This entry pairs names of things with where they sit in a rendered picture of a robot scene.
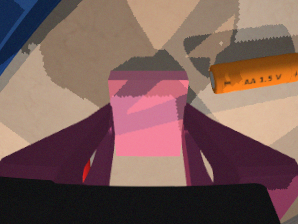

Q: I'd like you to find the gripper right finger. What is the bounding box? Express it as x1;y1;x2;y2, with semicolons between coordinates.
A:
181;103;298;221

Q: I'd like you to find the orange aa battery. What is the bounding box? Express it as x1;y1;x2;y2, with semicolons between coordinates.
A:
209;53;298;94

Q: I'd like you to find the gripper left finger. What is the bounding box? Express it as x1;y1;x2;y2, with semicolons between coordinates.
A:
0;103;115;185

